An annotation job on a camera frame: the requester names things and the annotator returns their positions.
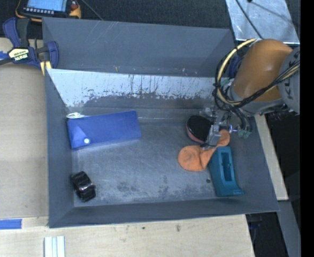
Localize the grey metal bin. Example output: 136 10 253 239
41 17 281 229

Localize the blue flat pouch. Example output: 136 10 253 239
65 110 142 150

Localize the black and red round disc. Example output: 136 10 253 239
186 115 214 144

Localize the teal plastic holder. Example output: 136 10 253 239
208 146 245 198

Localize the black ribbed plastic object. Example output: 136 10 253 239
70 170 97 203

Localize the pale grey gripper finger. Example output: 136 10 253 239
213 130 223 147
206 124 217 147

